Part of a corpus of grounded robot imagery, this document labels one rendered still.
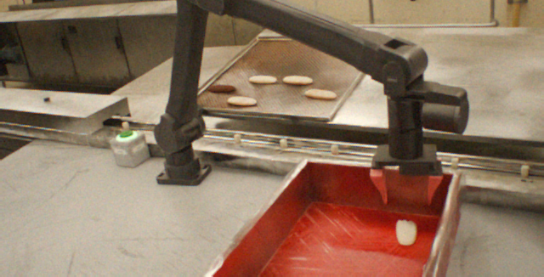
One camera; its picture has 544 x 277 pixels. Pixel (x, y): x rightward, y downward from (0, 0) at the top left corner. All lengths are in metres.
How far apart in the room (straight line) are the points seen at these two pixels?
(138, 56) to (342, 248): 3.73
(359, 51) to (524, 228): 0.45
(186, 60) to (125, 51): 3.53
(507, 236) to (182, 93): 0.71
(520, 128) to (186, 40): 0.75
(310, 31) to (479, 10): 4.04
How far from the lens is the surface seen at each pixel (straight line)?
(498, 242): 0.99
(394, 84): 0.82
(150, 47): 4.40
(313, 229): 1.02
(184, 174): 1.27
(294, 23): 0.90
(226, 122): 1.60
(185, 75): 1.12
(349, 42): 0.85
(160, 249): 1.06
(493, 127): 1.25
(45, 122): 1.80
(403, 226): 1.00
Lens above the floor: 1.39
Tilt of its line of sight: 22 degrees down
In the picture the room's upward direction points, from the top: 8 degrees counter-clockwise
